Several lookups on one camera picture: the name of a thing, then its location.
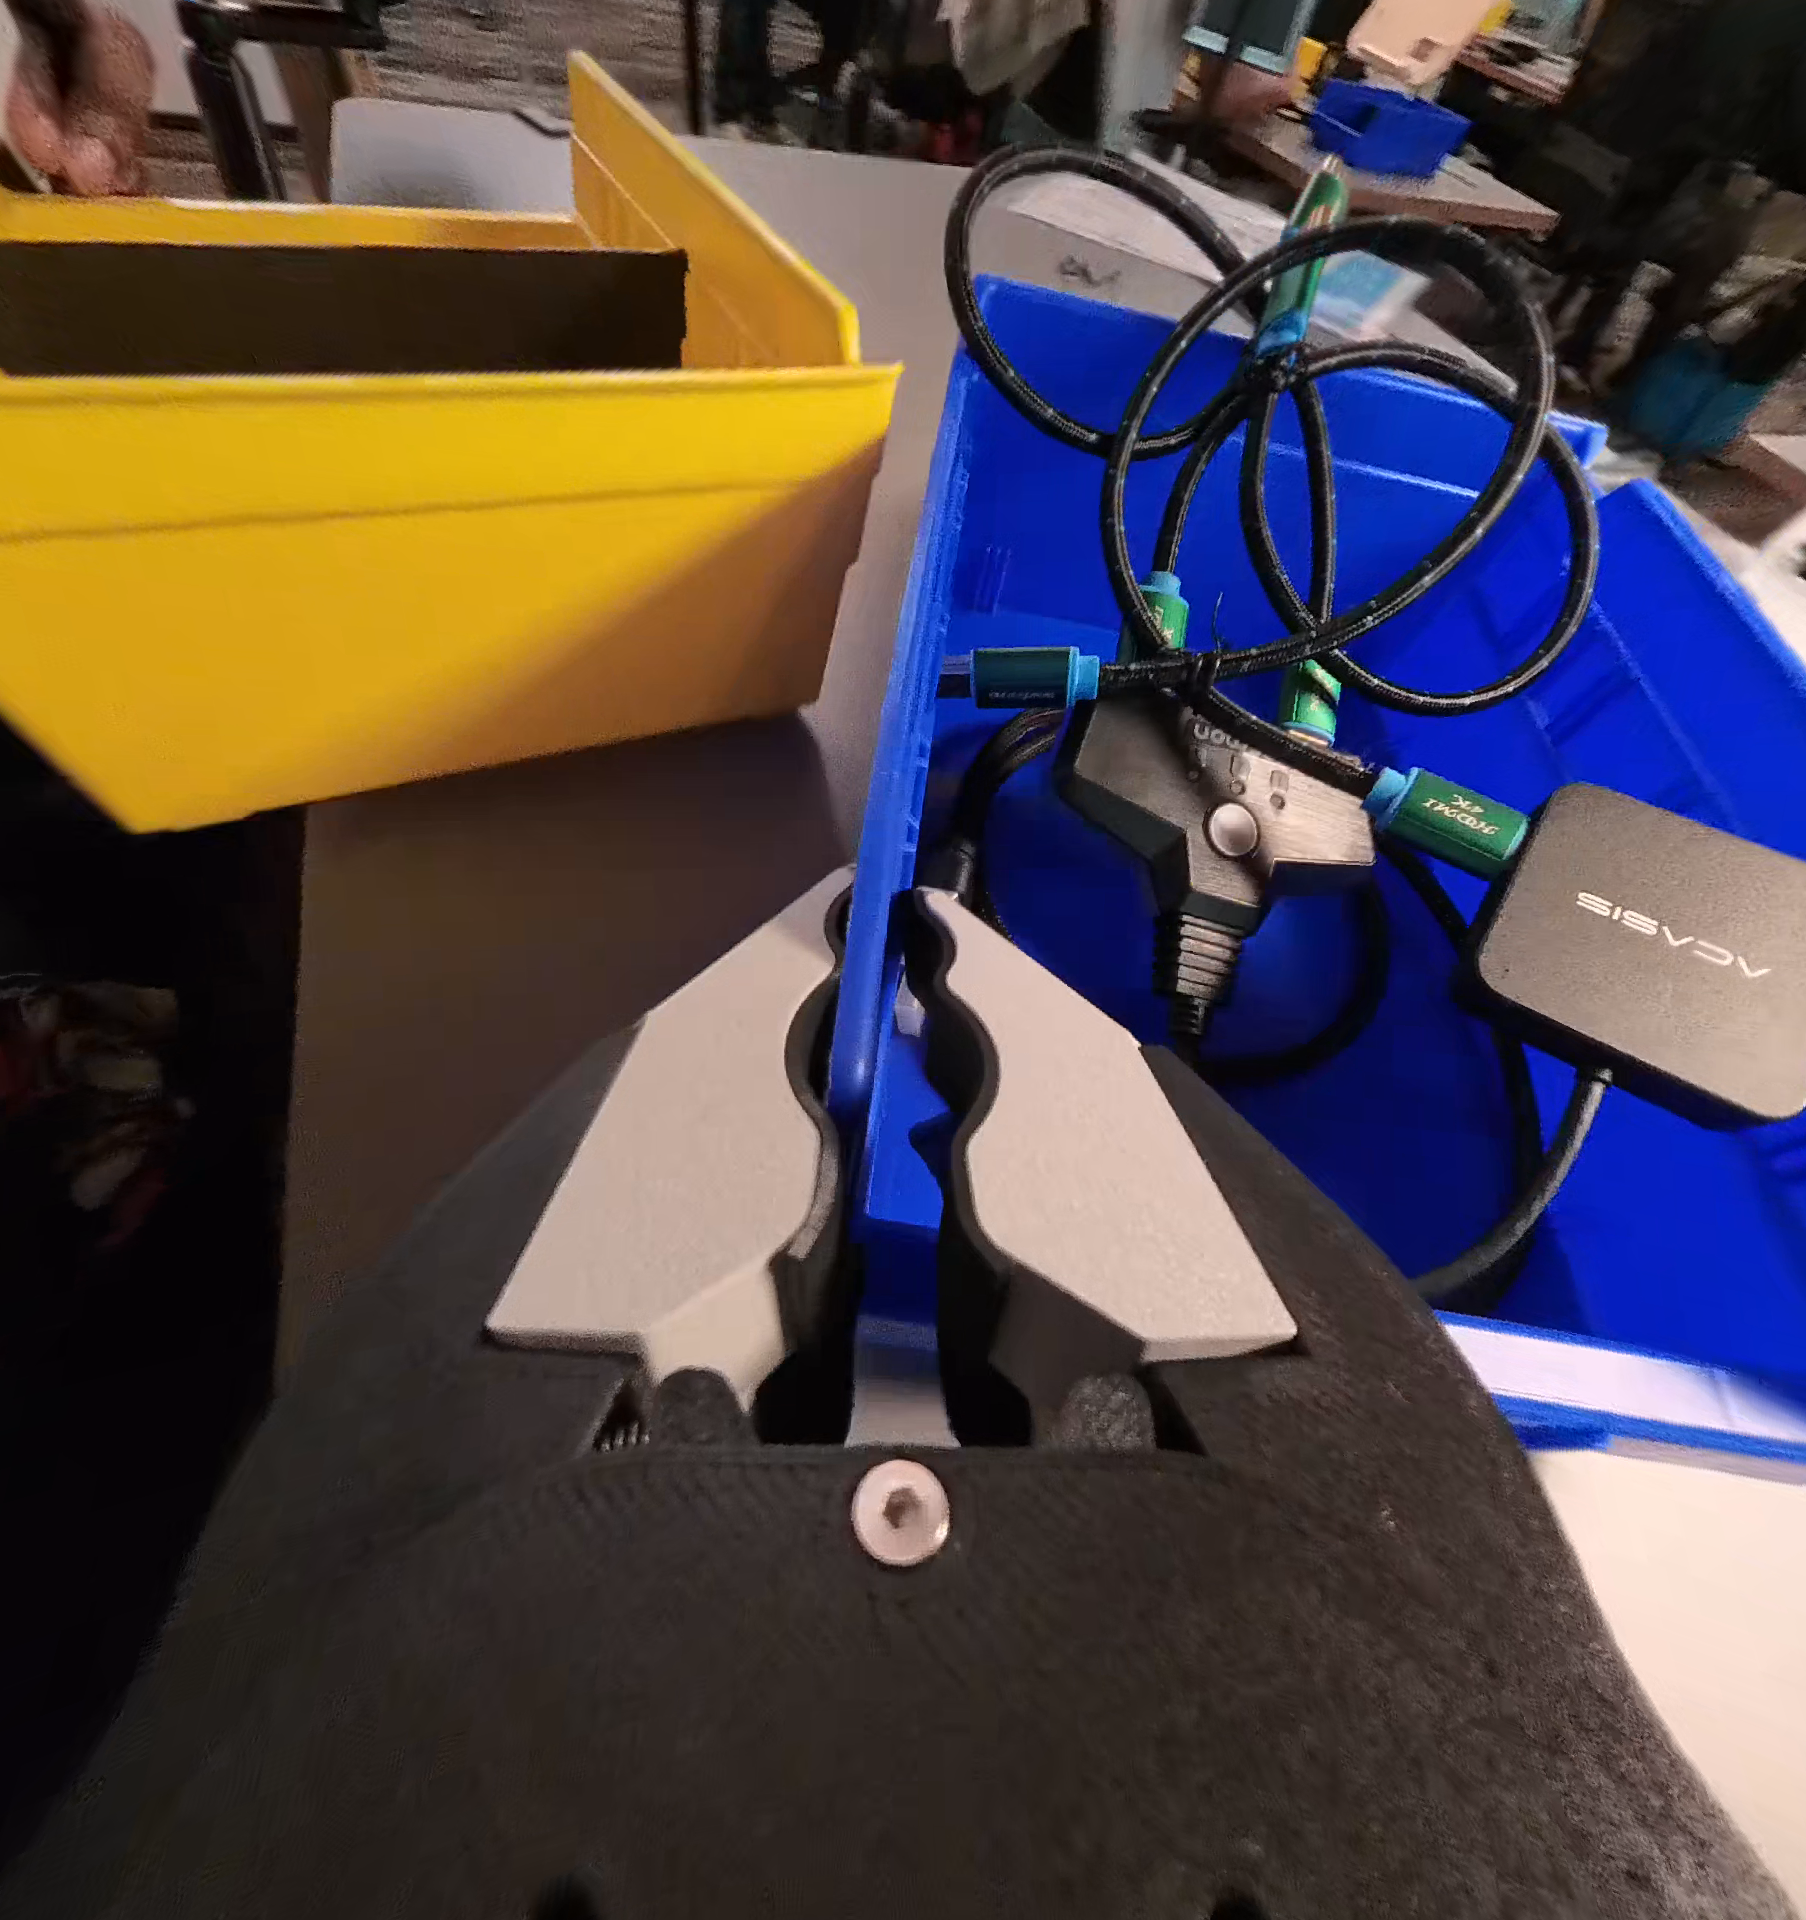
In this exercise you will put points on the yellow plastic bin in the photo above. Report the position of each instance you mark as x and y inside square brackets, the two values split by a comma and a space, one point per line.
[397, 598]

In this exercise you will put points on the small blue plastic bin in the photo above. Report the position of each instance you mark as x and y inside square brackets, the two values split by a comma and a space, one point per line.
[1379, 128]

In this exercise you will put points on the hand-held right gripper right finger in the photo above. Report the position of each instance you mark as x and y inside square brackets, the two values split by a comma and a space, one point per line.
[1116, 1201]

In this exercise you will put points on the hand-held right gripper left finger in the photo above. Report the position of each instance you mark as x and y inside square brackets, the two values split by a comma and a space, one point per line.
[662, 1190]

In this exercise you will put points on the black usb hub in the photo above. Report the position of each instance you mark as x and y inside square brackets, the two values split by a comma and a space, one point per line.
[1667, 944]

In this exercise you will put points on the blue trash bin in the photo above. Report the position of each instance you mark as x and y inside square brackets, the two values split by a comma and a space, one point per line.
[1701, 393]

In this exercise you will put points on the black hdmi switch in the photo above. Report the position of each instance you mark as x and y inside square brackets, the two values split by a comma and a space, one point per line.
[1217, 824]

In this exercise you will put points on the clear plastic bag blue label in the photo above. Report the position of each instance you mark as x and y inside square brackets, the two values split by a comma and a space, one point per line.
[1116, 222]

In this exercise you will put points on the black office chair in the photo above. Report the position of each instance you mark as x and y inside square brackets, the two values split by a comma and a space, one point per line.
[1701, 152]

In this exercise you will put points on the large blue plastic bin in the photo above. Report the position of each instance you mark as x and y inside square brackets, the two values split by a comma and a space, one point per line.
[1667, 672]

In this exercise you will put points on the person's left hand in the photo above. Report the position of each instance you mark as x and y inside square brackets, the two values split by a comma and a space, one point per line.
[86, 104]

